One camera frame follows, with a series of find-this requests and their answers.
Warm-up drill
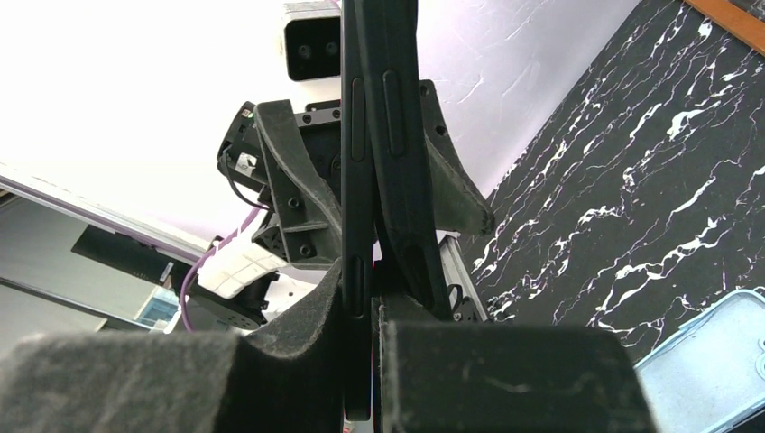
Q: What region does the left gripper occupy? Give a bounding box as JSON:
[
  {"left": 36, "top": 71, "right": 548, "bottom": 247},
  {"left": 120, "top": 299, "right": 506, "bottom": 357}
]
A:
[{"left": 255, "top": 79, "right": 495, "bottom": 270}]

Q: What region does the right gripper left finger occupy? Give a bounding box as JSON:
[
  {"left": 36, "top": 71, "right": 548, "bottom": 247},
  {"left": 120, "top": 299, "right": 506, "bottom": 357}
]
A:
[{"left": 1, "top": 263, "right": 343, "bottom": 432}]

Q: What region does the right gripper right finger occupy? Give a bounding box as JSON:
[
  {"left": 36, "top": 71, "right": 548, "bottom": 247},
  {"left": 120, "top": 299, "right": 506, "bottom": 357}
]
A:
[{"left": 375, "top": 295, "right": 656, "bottom": 432}]

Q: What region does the light blue phone case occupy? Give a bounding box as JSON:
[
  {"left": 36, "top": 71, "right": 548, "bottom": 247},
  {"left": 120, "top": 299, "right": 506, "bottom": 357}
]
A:
[{"left": 635, "top": 290, "right": 764, "bottom": 432}]

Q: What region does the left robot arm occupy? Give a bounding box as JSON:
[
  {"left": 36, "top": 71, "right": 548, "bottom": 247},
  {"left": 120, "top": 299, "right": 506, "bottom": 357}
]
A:
[{"left": 186, "top": 80, "right": 495, "bottom": 330}]

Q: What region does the orange wooden shelf rack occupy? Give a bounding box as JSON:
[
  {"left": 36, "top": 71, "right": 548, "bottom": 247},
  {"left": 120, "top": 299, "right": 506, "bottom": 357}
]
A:
[{"left": 685, "top": 0, "right": 764, "bottom": 56}]

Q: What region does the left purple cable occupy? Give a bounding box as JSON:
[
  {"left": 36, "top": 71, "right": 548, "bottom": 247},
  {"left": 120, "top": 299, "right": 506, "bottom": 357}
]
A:
[{"left": 179, "top": 206, "right": 264, "bottom": 333}]

